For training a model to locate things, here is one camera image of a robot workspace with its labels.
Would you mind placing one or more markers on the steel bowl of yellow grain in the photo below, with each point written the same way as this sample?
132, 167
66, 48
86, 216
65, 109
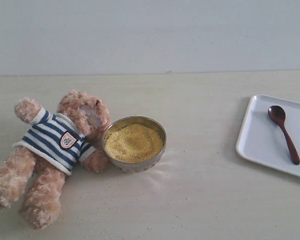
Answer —
134, 143

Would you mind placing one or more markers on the dark red wooden spoon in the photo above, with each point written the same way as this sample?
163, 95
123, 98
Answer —
278, 115

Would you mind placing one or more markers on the brown teddy bear striped shirt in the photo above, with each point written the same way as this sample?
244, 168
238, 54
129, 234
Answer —
46, 155

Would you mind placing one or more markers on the white rectangular plastic tray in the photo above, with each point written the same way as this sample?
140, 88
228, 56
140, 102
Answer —
261, 141

